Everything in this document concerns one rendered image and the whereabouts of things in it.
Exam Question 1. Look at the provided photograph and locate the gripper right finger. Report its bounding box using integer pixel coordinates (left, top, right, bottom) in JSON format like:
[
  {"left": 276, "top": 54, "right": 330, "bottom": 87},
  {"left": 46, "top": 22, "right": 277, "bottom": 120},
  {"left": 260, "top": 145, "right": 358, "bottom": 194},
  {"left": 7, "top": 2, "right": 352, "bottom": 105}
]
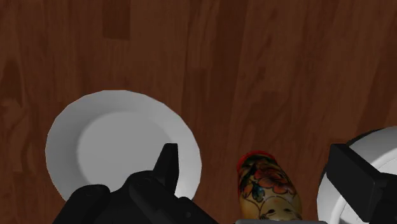
[{"left": 325, "top": 143, "right": 397, "bottom": 224}]

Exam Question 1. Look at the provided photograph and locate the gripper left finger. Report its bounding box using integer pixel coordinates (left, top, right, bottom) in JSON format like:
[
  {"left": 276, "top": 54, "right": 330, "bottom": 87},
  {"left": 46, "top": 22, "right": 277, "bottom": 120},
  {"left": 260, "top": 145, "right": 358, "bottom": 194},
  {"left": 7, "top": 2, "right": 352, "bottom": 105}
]
[{"left": 52, "top": 143, "right": 218, "bottom": 224}]

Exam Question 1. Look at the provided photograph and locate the white plate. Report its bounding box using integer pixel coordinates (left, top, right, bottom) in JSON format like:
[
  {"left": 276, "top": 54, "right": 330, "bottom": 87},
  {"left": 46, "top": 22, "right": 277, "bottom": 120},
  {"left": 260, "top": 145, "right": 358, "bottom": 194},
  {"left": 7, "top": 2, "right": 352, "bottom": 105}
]
[{"left": 45, "top": 90, "right": 203, "bottom": 202}]

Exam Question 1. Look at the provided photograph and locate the yellow floral painted nesting doll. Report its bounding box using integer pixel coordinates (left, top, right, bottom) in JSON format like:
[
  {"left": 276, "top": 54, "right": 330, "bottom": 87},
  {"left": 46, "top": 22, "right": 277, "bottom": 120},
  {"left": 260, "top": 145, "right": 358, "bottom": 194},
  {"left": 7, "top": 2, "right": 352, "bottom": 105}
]
[{"left": 236, "top": 150, "right": 303, "bottom": 221}]

